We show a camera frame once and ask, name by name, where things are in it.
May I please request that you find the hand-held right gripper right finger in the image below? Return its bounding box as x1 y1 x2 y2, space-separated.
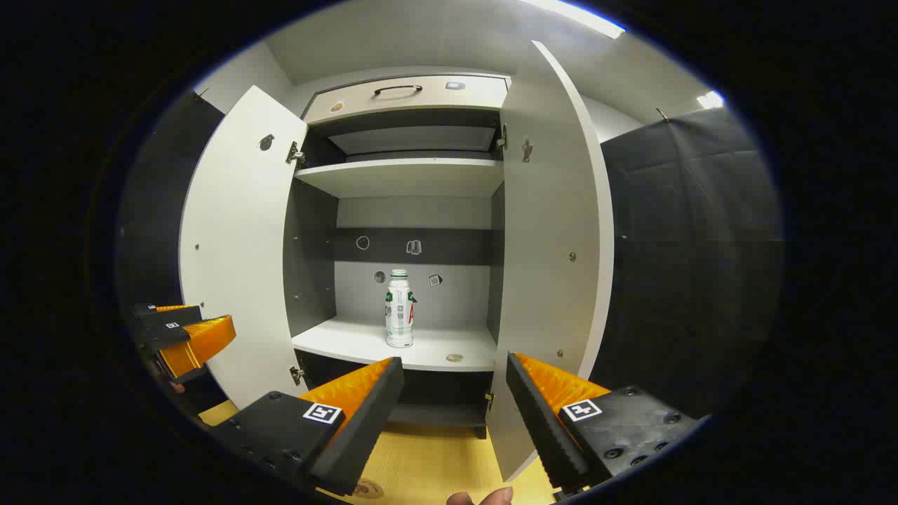
505 351 708 493

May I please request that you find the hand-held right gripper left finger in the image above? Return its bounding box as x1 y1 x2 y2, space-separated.
209 356 406 497

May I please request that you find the white cabinet door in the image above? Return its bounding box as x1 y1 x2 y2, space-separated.
484 40 617 483
179 84 309 411

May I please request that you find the white plastic bottle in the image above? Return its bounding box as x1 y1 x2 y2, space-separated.
384 269 417 349

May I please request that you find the grey and white cabinet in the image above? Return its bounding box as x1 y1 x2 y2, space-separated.
283 67 514 440

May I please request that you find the white cabinet drawer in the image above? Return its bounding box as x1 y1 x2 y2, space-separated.
302 75 510 126

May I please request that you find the long ceiling light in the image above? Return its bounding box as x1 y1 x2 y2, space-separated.
523 0 626 40

